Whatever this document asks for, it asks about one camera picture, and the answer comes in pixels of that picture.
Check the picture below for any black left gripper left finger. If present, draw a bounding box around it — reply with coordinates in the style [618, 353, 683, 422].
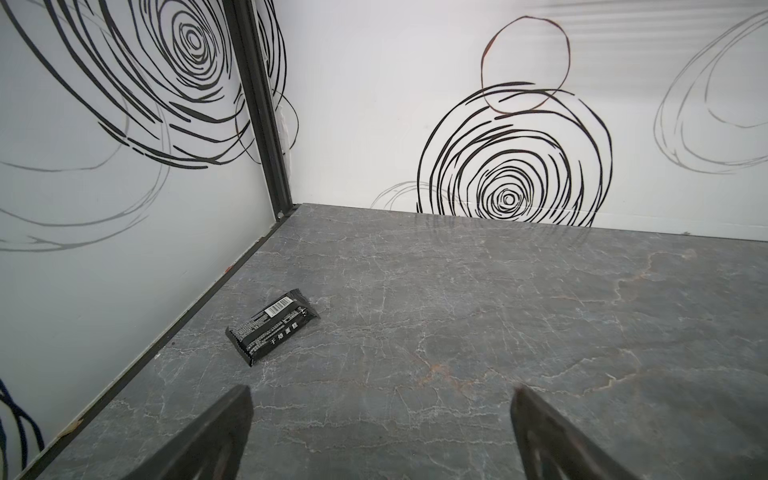
[126, 385, 254, 479]

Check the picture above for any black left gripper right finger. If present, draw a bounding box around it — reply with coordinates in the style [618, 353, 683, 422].
[510, 384, 636, 480]

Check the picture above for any black snack bar wrapper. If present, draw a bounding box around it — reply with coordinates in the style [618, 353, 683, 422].
[225, 289, 319, 367]

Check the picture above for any black corner frame post left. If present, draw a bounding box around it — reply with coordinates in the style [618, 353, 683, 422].
[224, 0, 294, 221]

